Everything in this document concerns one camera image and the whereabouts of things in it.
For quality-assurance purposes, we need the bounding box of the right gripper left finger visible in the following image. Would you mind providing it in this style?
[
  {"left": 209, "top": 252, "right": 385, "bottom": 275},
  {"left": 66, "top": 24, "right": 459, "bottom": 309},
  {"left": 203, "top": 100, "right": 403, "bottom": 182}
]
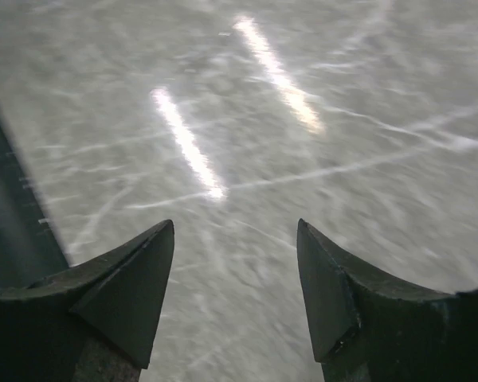
[{"left": 0, "top": 220, "right": 174, "bottom": 381}]

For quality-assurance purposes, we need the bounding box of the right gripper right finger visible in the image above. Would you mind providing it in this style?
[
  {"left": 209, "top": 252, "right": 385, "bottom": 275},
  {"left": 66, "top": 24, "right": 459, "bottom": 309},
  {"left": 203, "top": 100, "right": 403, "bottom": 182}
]
[{"left": 296, "top": 220, "right": 478, "bottom": 381}]

